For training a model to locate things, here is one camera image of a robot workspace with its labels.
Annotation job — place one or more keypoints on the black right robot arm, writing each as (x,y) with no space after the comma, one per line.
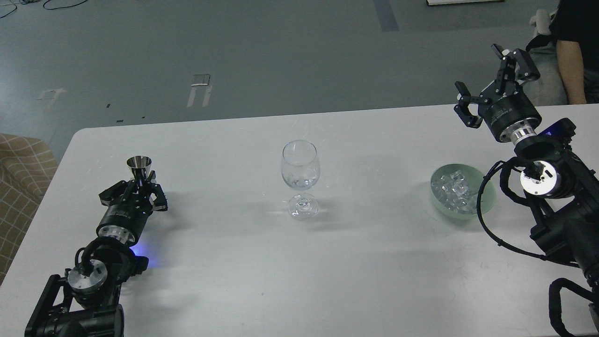
(545,175)

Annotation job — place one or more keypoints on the clear wine glass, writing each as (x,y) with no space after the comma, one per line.
(301,169)

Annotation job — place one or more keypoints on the person in black shirt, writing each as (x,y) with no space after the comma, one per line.
(568,58)

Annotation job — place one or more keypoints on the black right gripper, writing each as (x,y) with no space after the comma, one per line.
(504,110)

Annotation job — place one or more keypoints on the green glass bowl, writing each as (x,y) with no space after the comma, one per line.
(469,170)

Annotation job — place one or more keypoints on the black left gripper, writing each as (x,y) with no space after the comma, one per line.
(127,212)

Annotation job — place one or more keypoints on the clear ice cubes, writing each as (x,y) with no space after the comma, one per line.
(455,192)

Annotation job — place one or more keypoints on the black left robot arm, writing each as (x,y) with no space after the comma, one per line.
(84,302)

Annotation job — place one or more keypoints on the steel cocktail jigger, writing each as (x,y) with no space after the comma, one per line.
(139,166)

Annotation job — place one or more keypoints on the beige checkered sofa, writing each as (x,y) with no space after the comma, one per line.
(27,166)

